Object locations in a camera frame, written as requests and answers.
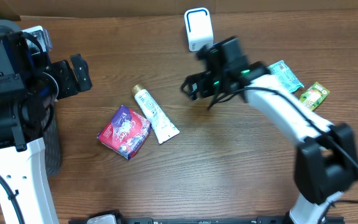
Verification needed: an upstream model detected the white tube gold cap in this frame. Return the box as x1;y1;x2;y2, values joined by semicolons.
131;85;180;144

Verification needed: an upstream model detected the teal wet wipes pack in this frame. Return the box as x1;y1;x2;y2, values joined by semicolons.
268;60;304;93

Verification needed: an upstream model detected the purple Carefree pad pack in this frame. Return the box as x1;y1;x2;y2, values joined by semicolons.
97;105;152;160

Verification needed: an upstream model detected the green tea carton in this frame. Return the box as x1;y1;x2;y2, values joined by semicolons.
300;82;330;111

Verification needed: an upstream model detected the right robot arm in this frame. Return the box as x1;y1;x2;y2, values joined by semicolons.
181;37;358;223

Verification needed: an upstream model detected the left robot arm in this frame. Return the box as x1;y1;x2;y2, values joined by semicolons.
0;30;92;223

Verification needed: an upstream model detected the white barcode scanner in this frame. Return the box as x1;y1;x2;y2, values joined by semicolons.
184;7;214;52

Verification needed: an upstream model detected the grey plastic basket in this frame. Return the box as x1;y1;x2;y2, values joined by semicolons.
0;20;62;177

